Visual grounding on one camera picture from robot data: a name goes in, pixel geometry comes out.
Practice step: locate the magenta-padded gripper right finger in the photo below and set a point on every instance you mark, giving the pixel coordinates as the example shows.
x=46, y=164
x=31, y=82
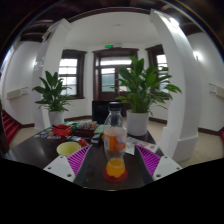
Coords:
x=163, y=166

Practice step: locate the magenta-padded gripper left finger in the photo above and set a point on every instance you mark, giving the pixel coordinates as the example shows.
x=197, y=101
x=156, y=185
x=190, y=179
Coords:
x=61, y=166

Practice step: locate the clear bottle with orange drink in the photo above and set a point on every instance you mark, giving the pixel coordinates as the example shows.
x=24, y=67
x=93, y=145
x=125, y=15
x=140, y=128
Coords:
x=115, y=140

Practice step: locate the printed paper leaflet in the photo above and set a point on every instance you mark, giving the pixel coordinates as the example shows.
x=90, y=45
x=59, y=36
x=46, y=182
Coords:
x=143, y=145

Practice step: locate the colourful round stickers sheet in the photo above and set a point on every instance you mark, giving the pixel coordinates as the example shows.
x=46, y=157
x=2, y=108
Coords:
x=46, y=134

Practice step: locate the red box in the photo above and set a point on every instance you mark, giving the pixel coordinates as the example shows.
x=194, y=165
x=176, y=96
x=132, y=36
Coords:
x=62, y=130

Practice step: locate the small potted plant white pot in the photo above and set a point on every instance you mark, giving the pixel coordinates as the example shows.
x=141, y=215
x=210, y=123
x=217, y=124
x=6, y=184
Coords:
x=55, y=118

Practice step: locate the large potted plant white pot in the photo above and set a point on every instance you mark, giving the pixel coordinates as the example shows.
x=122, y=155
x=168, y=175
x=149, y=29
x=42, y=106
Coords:
x=137, y=123

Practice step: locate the green book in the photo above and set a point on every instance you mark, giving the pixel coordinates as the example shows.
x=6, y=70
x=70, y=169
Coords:
x=100, y=129

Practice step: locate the red carpeted stairs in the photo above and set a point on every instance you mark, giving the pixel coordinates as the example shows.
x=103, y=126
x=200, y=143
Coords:
x=10, y=128

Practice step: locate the black chair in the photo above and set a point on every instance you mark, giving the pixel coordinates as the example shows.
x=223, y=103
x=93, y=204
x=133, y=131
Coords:
x=99, y=111

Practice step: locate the wide dark-framed window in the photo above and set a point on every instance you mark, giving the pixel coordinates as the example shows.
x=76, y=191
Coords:
x=68, y=75

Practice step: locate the dark wooden double door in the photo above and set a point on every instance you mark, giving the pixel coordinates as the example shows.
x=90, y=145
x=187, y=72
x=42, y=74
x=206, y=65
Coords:
x=107, y=80

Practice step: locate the narrow dark-framed window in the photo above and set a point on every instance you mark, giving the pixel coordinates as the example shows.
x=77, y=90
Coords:
x=161, y=61

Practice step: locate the green exit sign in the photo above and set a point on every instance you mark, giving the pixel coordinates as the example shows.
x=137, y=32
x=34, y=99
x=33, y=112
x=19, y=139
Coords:
x=109, y=46

